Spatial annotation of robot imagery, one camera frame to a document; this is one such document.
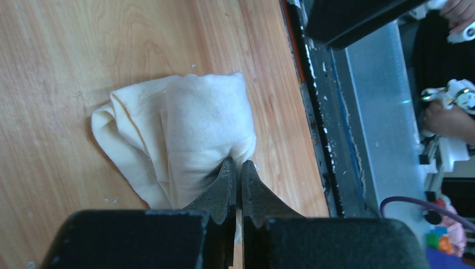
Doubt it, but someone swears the person hand upper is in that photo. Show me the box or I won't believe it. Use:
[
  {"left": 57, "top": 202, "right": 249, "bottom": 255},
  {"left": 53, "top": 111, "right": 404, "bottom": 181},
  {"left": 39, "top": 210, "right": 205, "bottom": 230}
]
[{"left": 440, "top": 0, "right": 474, "bottom": 35}]

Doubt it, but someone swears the cream boxer underwear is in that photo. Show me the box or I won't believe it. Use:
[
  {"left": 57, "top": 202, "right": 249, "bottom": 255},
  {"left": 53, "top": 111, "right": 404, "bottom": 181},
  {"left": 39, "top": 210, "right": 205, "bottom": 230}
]
[{"left": 91, "top": 72, "right": 258, "bottom": 210}]

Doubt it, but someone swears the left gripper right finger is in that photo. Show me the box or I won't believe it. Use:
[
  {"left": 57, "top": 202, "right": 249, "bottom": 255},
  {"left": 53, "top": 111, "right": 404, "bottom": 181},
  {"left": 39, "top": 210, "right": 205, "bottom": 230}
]
[{"left": 241, "top": 160, "right": 429, "bottom": 268}]

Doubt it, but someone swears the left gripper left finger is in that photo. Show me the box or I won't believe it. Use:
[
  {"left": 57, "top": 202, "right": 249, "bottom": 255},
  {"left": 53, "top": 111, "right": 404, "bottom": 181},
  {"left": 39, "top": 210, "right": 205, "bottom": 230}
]
[{"left": 41, "top": 157, "right": 236, "bottom": 268}]

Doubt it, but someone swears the person hand lower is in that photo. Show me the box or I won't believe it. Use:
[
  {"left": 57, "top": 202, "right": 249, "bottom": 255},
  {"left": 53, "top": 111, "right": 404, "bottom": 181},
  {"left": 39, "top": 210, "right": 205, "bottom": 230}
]
[{"left": 424, "top": 102, "right": 474, "bottom": 147}]

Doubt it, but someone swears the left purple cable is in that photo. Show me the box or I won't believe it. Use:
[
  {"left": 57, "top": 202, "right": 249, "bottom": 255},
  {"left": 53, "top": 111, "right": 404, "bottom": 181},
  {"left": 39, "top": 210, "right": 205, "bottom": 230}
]
[{"left": 380, "top": 196, "right": 475, "bottom": 233}]

